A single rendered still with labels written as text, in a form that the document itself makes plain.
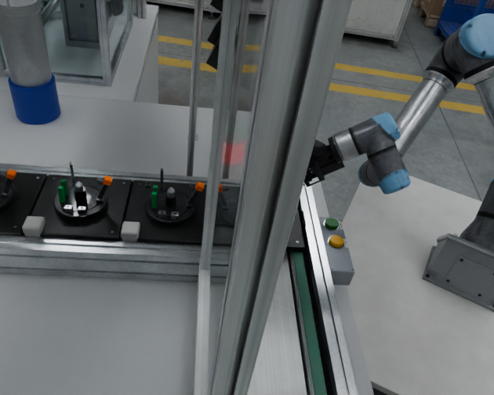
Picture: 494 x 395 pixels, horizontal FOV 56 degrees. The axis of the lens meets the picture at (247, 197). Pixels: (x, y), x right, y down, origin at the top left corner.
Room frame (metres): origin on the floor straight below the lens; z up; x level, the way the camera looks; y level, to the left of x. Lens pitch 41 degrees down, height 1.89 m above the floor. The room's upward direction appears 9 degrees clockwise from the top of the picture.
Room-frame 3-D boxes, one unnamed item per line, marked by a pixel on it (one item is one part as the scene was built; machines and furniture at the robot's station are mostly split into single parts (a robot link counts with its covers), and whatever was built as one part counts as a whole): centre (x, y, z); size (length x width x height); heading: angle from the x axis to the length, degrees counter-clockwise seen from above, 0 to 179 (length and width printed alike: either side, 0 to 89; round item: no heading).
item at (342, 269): (0.93, -0.27, 0.93); 0.21 x 0.07 x 0.06; 9
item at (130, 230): (0.95, 0.21, 1.01); 0.24 x 0.24 x 0.13; 9
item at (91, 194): (0.91, 0.45, 1.01); 0.24 x 0.24 x 0.13; 9
